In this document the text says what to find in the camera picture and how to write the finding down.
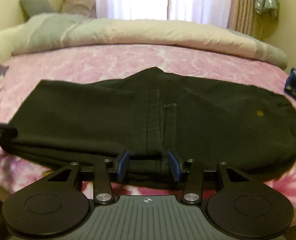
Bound black pants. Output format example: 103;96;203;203
0;66;296;189

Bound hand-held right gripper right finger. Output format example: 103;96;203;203
168;151;251;205

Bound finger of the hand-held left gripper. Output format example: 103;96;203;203
0;121;18;147

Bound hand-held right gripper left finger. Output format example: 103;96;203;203
47;151;130;205

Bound pink floral bed sheet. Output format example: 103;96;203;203
0;44;296;208

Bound cream padded headboard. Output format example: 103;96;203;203
0;22;29;64

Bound grey and pink duvet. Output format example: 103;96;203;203
11;14;288;70

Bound grey pillow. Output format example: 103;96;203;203
19;0;56;22

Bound dark blue patterned cloth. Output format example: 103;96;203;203
283;67;296;103

